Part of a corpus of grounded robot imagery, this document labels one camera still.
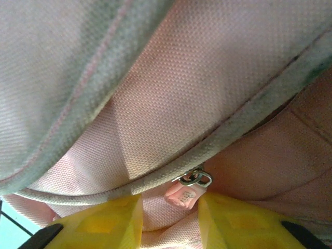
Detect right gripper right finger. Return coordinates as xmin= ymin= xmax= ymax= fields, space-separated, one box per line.
xmin=198 ymin=193 xmax=330 ymax=249

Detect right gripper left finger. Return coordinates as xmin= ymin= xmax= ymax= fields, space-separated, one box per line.
xmin=18 ymin=194 xmax=144 ymax=249

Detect pink backpack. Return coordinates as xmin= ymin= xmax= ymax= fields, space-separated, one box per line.
xmin=0 ymin=0 xmax=332 ymax=249

